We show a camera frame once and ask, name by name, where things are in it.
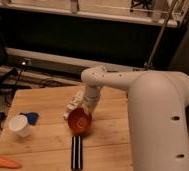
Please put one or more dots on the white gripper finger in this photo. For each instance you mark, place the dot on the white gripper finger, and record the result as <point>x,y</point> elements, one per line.
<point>66,115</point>

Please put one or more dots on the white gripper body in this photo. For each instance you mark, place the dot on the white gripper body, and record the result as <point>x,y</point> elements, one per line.
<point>76,101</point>

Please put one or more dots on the orange ceramic bowl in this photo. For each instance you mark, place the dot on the orange ceramic bowl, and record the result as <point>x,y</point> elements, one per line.
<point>78,121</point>

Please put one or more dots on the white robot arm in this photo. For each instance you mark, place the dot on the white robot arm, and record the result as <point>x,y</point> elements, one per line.
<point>156,113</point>

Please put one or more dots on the blue toy object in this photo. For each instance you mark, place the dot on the blue toy object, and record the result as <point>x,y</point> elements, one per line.
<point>32,117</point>

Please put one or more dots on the white paper cup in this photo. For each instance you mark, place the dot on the white paper cup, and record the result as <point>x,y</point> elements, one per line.
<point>20,126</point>

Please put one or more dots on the orange carrot toy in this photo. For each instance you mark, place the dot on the orange carrot toy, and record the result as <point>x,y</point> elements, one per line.
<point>10,164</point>

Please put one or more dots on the metal pole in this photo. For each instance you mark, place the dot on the metal pole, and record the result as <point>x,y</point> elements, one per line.
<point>147,65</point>

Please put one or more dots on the wooden shelf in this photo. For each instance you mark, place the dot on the wooden shelf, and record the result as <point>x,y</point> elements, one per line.
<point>148,12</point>

